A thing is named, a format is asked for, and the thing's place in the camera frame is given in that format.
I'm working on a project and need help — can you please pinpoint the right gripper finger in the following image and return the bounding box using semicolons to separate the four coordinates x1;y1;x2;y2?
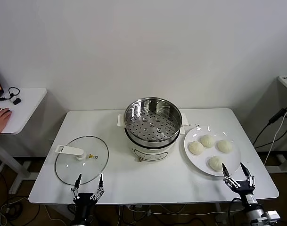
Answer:
221;163;239;189
239;162;255;188

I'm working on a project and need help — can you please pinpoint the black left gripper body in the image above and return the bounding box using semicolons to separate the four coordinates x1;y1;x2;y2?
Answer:
73;192;97;207

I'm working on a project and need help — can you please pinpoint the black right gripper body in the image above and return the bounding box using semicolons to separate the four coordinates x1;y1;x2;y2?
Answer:
235;180;254;196

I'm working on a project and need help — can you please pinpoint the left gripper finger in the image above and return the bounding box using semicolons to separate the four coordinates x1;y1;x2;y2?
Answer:
70;173;83;200
90;173;106;201

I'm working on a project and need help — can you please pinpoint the white steamed baozi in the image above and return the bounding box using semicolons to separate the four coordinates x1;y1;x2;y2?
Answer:
189;141;205;156
215;139;233;153
199;134;215;148
206;155;225;172

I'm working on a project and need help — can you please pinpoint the steel perforated steamer basket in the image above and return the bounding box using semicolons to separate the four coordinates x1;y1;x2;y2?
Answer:
123;97;183;148

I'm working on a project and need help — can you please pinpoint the bare person hand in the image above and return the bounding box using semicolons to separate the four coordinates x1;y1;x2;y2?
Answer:
0;107;12;142

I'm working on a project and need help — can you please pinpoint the white round plate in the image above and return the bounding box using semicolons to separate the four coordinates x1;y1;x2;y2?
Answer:
183;126;242;177

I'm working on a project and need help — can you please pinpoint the white electric cooker base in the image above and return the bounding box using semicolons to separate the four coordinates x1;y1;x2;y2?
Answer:
117;113;189;163

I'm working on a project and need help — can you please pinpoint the white side table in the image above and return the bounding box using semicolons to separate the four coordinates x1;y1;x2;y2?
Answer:
0;88;48;195

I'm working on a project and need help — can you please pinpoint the glass lid with white handle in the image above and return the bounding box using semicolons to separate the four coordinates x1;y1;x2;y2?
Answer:
54;135;109;186

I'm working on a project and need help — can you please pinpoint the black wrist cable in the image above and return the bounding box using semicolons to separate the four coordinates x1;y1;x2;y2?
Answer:
229;197;243;226

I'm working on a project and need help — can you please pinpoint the white hanging cable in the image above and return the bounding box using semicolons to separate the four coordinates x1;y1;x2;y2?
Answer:
264;96;287;166

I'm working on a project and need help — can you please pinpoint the white power cable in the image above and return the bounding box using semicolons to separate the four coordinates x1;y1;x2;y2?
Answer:
128;204;229;215

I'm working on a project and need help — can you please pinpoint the black cable with adapter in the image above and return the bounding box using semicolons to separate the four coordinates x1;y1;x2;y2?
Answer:
253;97;287;149

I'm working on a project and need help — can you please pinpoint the black floor cable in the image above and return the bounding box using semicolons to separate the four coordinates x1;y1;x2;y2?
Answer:
0;162;41;226

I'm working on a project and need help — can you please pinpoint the white floor cable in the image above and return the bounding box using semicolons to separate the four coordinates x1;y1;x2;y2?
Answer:
0;197;65;226

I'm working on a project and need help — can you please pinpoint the black looped cable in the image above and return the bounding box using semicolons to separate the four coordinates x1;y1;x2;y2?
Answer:
0;87;19;102

